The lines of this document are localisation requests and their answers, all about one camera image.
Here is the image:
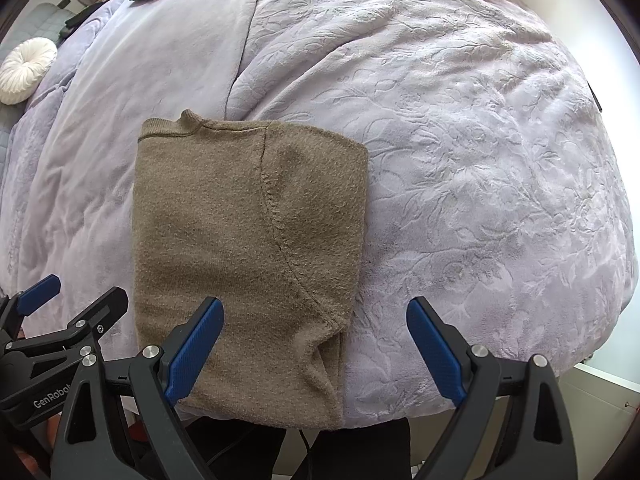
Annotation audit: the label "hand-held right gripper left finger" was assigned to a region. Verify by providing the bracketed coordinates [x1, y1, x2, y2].
[51, 296, 225, 480]

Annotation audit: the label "person's dark pants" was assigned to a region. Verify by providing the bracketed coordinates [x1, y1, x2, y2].
[185, 415, 411, 480]

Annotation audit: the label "olive brown knit sweater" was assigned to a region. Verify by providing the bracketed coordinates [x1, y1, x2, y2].
[131, 109, 370, 432]

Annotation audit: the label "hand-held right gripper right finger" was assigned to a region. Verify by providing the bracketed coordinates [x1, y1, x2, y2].
[406, 296, 581, 480]

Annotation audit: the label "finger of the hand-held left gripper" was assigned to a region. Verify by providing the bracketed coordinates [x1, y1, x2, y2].
[65, 286, 130, 356]
[0, 274, 62, 332]

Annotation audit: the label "lilac embossed floral blanket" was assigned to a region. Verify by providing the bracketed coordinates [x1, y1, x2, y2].
[225, 0, 632, 418]

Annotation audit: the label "person's left hand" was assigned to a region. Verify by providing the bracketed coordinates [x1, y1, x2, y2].
[42, 412, 65, 451]

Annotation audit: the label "round white pleated cushion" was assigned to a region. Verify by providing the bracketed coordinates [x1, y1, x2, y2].
[0, 38, 58, 106]

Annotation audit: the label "white cabinet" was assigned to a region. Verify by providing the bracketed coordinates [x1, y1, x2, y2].
[555, 360, 640, 461]

